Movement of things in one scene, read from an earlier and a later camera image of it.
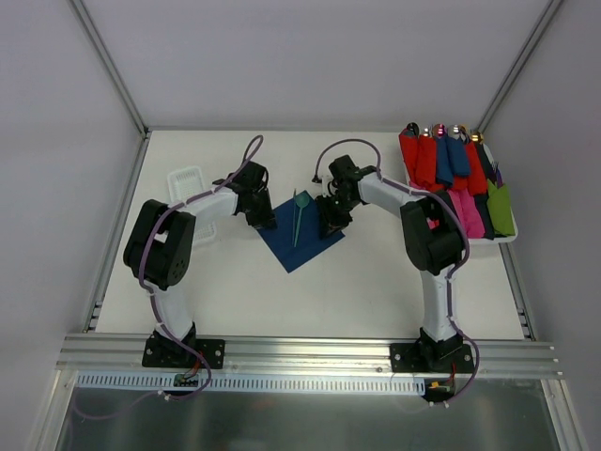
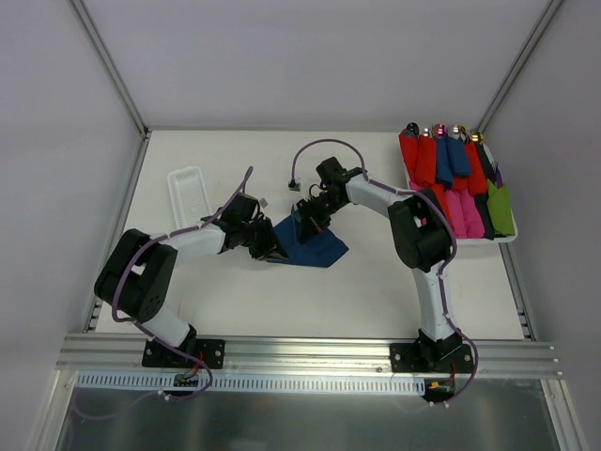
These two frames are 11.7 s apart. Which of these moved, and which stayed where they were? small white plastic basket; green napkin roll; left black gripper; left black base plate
Moved: left black gripper
Stayed: left black base plate; small white plastic basket; green napkin roll
